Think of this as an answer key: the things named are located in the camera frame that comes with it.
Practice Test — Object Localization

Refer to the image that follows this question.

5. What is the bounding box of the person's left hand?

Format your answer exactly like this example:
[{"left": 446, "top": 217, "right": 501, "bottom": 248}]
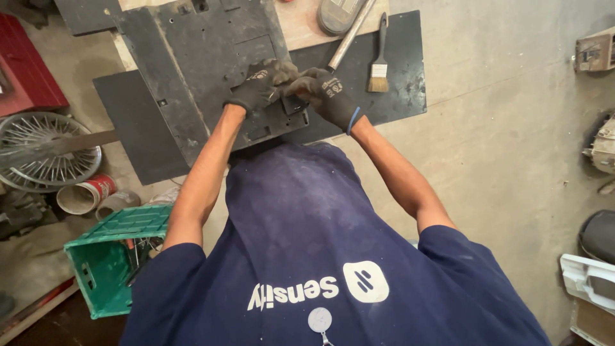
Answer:
[{"left": 224, "top": 59, "right": 299, "bottom": 118}]

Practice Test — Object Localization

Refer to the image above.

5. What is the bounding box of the person's right hand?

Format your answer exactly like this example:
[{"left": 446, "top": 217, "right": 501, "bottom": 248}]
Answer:
[{"left": 278, "top": 67, "right": 365, "bottom": 136}]

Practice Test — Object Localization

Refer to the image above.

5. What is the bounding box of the dark grey metal plate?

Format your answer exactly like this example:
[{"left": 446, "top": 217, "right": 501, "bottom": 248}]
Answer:
[{"left": 113, "top": 0, "right": 310, "bottom": 168}]

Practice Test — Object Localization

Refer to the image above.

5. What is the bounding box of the wooden board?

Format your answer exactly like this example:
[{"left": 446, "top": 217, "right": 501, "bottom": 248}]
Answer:
[{"left": 111, "top": 0, "right": 390, "bottom": 73}]

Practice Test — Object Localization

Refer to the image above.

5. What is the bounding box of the silver metal pipe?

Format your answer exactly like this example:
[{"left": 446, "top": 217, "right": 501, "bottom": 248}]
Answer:
[{"left": 327, "top": 0, "right": 377, "bottom": 73}]

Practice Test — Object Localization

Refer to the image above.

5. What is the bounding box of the grey oval device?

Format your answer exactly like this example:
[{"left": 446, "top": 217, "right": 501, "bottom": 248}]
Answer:
[{"left": 316, "top": 0, "right": 368, "bottom": 36}]

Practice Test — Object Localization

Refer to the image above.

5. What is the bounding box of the black rubber mat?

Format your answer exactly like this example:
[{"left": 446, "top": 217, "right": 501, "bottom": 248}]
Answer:
[{"left": 93, "top": 10, "right": 428, "bottom": 186}]

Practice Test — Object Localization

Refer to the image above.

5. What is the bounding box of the person's navy blue shirt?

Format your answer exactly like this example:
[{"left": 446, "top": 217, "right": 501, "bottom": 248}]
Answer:
[{"left": 119, "top": 141, "right": 552, "bottom": 346}]

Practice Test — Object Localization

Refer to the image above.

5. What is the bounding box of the grey dirty tin can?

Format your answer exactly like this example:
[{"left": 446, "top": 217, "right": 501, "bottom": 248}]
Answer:
[{"left": 95, "top": 189, "right": 142, "bottom": 221}]

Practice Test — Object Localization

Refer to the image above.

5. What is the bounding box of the red and white tin can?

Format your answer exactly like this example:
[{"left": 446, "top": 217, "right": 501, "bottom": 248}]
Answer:
[{"left": 56, "top": 174, "right": 118, "bottom": 215}]

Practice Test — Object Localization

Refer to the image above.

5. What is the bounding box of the round silver badge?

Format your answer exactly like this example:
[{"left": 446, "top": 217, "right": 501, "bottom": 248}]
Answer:
[{"left": 307, "top": 307, "right": 333, "bottom": 346}]

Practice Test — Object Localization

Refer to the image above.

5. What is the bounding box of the flat metal bar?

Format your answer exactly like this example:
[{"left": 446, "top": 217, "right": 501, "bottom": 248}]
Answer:
[{"left": 0, "top": 129, "right": 120, "bottom": 159}]

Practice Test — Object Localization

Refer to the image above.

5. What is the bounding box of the green plastic crate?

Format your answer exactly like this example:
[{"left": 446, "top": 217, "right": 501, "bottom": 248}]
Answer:
[{"left": 63, "top": 204, "right": 175, "bottom": 320}]

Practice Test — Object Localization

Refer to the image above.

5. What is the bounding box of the red metal cabinet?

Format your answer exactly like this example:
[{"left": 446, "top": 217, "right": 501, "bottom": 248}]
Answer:
[{"left": 0, "top": 12, "right": 70, "bottom": 118}]

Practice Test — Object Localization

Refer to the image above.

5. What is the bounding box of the rusty metal box part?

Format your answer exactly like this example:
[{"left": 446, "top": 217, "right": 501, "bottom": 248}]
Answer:
[{"left": 574, "top": 26, "right": 615, "bottom": 73}]

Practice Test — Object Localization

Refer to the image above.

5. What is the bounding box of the dusty engine part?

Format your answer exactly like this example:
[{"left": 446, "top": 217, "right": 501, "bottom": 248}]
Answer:
[{"left": 582, "top": 113, "right": 615, "bottom": 175}]

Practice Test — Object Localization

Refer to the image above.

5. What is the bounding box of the black round seat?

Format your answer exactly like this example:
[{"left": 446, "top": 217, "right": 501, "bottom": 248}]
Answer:
[{"left": 579, "top": 210, "right": 615, "bottom": 264}]

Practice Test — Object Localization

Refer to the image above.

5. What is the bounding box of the white plastic part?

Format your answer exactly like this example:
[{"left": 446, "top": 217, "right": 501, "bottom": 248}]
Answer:
[{"left": 560, "top": 254, "right": 615, "bottom": 316}]

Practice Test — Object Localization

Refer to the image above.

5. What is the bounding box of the paint brush with black handle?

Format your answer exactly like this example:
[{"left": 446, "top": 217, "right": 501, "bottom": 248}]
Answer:
[{"left": 367, "top": 12, "right": 390, "bottom": 93}]

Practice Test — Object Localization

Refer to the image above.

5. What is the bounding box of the wire spoke wheel cover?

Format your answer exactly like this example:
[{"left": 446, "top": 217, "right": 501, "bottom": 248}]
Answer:
[{"left": 0, "top": 112, "right": 103, "bottom": 194}]

